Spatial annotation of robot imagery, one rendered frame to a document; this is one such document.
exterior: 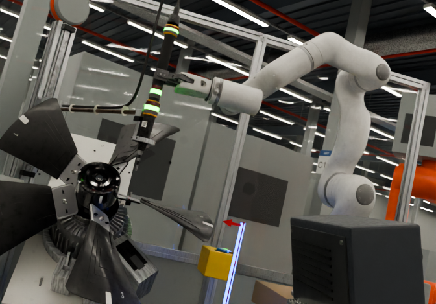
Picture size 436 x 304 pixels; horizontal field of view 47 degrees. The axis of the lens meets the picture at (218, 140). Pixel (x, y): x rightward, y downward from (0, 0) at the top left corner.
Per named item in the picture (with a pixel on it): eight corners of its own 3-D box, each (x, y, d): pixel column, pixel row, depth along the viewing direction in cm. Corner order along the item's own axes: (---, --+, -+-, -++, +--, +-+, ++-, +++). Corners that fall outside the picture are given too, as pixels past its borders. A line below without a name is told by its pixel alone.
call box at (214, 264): (195, 272, 184) (202, 244, 186) (221, 278, 186) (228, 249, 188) (202, 280, 169) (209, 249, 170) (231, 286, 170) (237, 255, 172)
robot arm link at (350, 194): (338, 245, 171) (353, 177, 173) (370, 256, 153) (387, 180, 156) (307, 238, 167) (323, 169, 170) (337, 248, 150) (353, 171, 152)
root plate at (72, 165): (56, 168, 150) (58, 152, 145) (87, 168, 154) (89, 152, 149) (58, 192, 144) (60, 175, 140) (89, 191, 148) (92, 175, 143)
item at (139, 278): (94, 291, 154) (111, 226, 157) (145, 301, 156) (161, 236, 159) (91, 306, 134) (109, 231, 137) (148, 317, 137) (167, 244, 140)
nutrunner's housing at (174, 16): (132, 148, 147) (169, 4, 154) (142, 152, 150) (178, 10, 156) (139, 150, 145) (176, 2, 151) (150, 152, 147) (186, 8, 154)
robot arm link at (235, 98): (218, 84, 160) (224, 75, 151) (257, 94, 162) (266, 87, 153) (213, 109, 158) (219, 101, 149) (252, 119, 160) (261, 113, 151)
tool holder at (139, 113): (122, 138, 149) (130, 107, 151) (141, 144, 154) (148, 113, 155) (140, 140, 143) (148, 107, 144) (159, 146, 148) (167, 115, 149)
